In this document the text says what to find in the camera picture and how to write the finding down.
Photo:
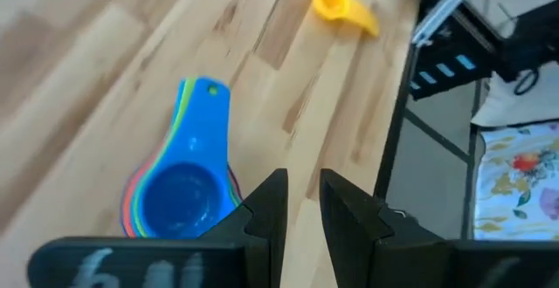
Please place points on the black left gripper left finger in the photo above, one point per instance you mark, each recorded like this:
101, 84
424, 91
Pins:
174, 262

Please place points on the floral patterned cloth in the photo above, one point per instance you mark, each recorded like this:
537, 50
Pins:
519, 183

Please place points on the white cloth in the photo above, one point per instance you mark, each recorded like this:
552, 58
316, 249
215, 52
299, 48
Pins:
511, 104

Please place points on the stack of coloured measuring cups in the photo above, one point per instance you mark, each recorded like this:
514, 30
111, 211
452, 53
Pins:
236, 184

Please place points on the teal measuring cup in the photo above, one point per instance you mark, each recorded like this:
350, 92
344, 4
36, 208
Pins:
179, 100

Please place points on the green measuring cup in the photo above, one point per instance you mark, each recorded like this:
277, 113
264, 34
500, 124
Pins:
138, 213

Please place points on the red measuring cup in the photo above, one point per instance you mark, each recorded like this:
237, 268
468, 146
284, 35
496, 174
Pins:
127, 211

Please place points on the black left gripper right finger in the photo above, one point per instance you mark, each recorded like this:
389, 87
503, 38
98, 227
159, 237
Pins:
415, 262

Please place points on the black box with blue labels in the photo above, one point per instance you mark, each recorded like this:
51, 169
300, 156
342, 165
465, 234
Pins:
454, 48

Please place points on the yellow measuring cup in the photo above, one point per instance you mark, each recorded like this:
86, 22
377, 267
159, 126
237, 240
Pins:
336, 4

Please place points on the silver metal bracket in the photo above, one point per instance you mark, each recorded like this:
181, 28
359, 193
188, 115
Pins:
441, 8

